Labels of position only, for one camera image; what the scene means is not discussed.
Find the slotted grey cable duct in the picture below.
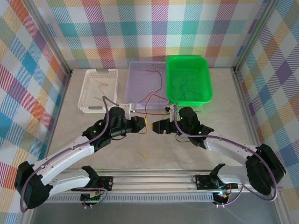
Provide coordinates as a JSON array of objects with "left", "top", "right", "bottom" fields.
[{"left": 35, "top": 195, "right": 216, "bottom": 204}]

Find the colourful plaid backdrop cloth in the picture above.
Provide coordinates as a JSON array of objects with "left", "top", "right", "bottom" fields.
[{"left": 0, "top": 0, "right": 299, "bottom": 224}]

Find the small circuit board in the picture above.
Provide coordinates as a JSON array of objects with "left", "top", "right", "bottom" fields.
[
  {"left": 213, "top": 191, "right": 231, "bottom": 203},
  {"left": 80, "top": 191, "right": 104, "bottom": 203}
]

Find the white perforated basket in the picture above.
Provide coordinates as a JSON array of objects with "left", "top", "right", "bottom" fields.
[{"left": 77, "top": 69, "right": 119, "bottom": 114}]

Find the aluminium corner post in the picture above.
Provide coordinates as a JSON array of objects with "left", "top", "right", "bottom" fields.
[
  {"left": 232, "top": 0, "right": 278, "bottom": 74},
  {"left": 27, "top": 0, "right": 73, "bottom": 77}
]

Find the aluminium side rail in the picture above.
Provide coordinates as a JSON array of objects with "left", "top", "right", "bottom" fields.
[
  {"left": 232, "top": 69, "right": 265, "bottom": 147},
  {"left": 44, "top": 70, "right": 74, "bottom": 165}
]

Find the purple sleeved cable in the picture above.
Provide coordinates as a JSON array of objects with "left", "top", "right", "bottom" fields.
[
  {"left": 172, "top": 102, "right": 280, "bottom": 208},
  {"left": 20, "top": 95, "right": 119, "bottom": 213}
]

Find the purple perforated basket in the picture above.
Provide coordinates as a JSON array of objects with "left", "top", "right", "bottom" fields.
[{"left": 125, "top": 61, "right": 170, "bottom": 110}]

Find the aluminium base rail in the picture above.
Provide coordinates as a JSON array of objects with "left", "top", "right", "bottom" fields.
[{"left": 25, "top": 168, "right": 284, "bottom": 195}]

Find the green mesh basket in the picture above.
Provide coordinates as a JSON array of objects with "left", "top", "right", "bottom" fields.
[{"left": 165, "top": 55, "right": 214, "bottom": 107}]

